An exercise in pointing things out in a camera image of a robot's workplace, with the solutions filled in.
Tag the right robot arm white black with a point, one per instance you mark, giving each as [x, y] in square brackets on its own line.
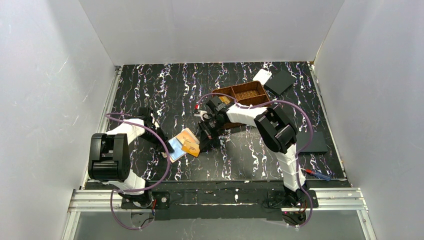
[277, 131]

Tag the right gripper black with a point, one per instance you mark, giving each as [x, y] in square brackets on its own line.
[205, 133]

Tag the black pad on table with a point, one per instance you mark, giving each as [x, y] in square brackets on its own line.
[316, 146]

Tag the white small box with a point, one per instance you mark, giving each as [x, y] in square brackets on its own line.
[262, 76]

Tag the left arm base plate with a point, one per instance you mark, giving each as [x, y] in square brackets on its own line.
[145, 200]

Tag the brown woven divided basket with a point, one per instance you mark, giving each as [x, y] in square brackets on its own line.
[250, 93]

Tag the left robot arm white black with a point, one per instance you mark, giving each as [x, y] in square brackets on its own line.
[109, 155]

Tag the gold credit card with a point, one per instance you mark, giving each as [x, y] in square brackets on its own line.
[187, 135]

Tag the gold card lying beneath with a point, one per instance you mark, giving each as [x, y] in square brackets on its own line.
[225, 100]

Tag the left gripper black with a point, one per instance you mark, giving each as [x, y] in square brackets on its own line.
[160, 141]

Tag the black flat box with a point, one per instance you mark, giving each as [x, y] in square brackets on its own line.
[279, 83]

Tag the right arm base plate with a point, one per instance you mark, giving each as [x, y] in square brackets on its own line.
[288, 200]

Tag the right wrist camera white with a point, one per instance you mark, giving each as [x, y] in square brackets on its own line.
[202, 114]

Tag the red blue screwdriver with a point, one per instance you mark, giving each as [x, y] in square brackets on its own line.
[316, 174]

